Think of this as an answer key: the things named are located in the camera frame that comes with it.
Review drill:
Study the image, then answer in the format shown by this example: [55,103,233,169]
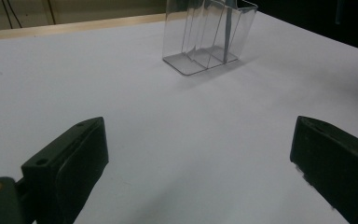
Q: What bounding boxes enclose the wooden table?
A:
[0,12,169,42]

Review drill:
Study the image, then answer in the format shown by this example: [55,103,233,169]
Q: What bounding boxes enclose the black wall cable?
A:
[1,0,13,30]
[7,0,22,29]

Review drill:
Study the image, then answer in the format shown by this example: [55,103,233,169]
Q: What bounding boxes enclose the white table cover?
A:
[0,10,358,224]

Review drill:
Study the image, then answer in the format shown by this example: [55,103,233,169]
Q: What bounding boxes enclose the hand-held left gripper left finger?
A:
[21,116,110,224]

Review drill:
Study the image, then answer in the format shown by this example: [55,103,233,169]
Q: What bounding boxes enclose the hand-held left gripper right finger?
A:
[289,115,358,224]

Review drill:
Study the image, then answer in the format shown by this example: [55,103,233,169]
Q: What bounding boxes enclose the clear plastic divided container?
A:
[161,0,259,77]

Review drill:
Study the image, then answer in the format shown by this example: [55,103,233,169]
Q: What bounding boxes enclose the black curtain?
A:
[251,0,358,54]

